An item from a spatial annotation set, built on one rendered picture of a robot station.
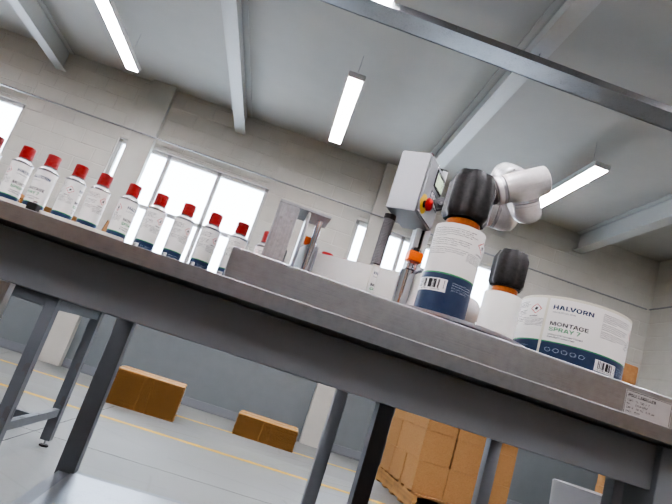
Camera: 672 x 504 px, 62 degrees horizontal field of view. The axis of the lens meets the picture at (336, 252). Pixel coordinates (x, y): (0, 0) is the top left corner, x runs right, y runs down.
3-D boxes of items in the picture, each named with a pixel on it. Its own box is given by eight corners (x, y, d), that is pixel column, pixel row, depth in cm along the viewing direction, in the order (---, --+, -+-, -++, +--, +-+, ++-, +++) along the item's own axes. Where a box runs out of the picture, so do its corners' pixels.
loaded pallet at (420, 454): (502, 539, 453) (527, 429, 473) (407, 510, 445) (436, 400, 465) (449, 502, 569) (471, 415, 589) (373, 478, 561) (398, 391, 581)
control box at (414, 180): (385, 206, 165) (402, 149, 169) (401, 228, 179) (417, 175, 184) (417, 211, 160) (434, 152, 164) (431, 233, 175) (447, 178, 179)
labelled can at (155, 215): (123, 261, 142) (153, 189, 146) (126, 264, 147) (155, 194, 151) (142, 268, 142) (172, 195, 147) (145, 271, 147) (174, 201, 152)
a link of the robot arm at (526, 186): (501, 205, 167) (496, 174, 166) (544, 195, 167) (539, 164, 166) (511, 207, 159) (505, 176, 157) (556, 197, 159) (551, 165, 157)
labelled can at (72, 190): (36, 233, 142) (69, 161, 146) (55, 241, 145) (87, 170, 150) (45, 235, 138) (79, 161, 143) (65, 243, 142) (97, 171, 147)
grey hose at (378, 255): (366, 276, 164) (386, 211, 169) (363, 278, 167) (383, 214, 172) (378, 281, 164) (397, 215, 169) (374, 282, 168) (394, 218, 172)
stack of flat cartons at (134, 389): (101, 401, 493) (115, 366, 500) (112, 396, 544) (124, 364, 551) (172, 422, 502) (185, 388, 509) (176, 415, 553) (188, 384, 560)
